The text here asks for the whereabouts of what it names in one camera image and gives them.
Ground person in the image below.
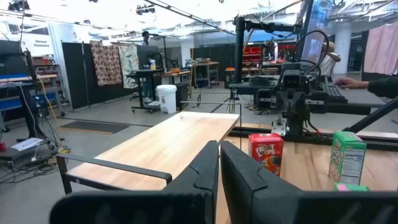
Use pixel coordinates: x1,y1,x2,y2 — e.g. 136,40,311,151
140,30,152,47
319,41,342,78

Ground person's hand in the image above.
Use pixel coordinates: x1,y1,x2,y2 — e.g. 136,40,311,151
334,77,370,90

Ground brown patterned hanging cloth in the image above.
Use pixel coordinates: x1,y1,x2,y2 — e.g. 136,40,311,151
90,42,123,87

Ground wooden workbench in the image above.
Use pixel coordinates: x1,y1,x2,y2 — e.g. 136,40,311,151
192,61,220,88
161,70,191,85

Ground white trash bin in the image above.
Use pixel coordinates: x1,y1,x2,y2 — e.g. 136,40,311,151
155,84,178,114

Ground black rolling desk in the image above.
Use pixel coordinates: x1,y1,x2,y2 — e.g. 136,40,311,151
126,68,165,114

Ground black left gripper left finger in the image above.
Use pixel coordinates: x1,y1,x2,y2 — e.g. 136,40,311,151
49,139,220,224

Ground green Apple Jacks cereal box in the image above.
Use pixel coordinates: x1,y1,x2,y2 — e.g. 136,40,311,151
334,182,371,192
328,131,368,187

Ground computer monitor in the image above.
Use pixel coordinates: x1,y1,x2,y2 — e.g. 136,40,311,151
300,0,330,68

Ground black floor mat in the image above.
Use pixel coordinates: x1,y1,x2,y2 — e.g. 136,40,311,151
60,120,130,136

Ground red storage shelving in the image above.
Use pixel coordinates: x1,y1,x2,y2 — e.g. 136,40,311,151
242,45,265,63

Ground black operator desk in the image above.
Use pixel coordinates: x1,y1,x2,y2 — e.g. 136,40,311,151
228,81,387,115

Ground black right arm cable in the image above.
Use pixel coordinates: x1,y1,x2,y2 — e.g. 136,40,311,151
291,29,330,77

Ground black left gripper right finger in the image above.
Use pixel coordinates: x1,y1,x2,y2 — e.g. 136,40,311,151
220,140,398,224

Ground black trash bin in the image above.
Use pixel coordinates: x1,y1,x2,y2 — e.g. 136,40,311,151
175,82,190,110

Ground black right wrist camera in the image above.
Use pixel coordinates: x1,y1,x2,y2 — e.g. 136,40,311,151
280,68,309,91

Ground coiled black cable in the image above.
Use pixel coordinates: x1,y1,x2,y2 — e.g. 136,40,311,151
248,75,276,88

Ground black ceiling spotlight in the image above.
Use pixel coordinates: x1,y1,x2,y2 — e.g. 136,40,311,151
136,4,156,16
7,0,31,12

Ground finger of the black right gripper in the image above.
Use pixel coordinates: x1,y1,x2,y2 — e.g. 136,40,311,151
275,94,293,124
291,94,309,124

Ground silver corner bracket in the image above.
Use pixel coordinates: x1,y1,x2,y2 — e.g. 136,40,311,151
271,113,289,137

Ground person's forearm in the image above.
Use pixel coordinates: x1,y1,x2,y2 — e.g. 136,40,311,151
368,77,398,100

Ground red Froot Loops cereal box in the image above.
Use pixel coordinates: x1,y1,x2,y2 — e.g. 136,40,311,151
248,133,285,177

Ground white column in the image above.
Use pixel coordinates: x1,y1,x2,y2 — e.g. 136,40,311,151
334,23,353,75

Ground white paper sheet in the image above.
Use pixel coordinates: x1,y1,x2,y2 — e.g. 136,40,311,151
11,137,45,152

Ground pink hanging cloth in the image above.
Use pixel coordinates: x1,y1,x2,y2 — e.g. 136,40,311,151
363,22,398,76

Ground black monitor stand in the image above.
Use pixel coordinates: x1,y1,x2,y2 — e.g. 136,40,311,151
233,15,302,84

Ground black aluminium table frame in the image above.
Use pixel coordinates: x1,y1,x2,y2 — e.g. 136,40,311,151
228,96,398,153

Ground yellow cable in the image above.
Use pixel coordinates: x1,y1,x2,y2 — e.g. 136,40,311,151
37,77,65,153

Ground white floral hanging cloth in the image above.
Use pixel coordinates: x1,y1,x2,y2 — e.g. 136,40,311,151
118,44,140,90

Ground black keyboard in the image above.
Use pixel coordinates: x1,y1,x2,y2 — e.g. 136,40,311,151
322,81,348,105

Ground black workstation frame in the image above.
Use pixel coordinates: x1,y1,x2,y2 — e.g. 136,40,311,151
0,40,66,162

